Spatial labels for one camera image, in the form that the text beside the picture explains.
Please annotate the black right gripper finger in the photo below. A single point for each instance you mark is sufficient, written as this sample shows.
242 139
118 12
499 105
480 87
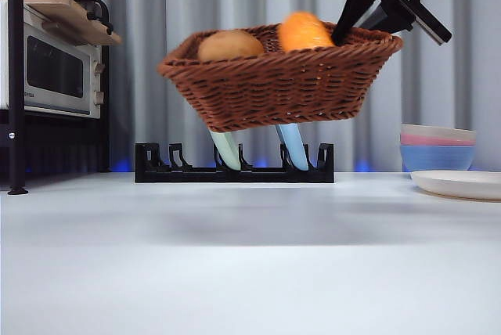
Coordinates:
354 8
375 19

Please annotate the orange corn cob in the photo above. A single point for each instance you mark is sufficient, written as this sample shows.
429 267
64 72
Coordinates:
303 33

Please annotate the brown wicker basket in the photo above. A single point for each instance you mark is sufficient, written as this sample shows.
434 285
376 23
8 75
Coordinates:
274 88

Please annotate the tan potato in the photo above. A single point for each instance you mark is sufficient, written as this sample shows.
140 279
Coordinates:
229 45

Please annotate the cream bowl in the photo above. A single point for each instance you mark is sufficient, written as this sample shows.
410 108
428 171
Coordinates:
434 130

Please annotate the pink bowl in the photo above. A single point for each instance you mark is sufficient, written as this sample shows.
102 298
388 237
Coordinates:
434 141

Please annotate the pale blue plate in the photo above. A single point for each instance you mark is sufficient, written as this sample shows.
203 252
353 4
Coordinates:
293 145

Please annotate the blue bowl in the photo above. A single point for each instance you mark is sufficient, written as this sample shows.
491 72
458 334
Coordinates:
436 159

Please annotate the white plate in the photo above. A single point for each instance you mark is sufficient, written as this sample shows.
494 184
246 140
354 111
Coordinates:
458 184

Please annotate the pale green plate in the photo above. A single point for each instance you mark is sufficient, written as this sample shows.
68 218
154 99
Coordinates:
229 151

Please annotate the black dish rack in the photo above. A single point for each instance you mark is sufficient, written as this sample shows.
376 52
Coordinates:
235 176

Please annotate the wooden cutting board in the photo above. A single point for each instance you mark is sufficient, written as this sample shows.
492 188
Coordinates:
78 24

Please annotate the cream toaster oven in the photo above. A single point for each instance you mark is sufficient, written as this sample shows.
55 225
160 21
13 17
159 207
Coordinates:
55 67

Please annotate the black metal shelf frame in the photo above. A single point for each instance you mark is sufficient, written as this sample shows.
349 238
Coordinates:
15 76

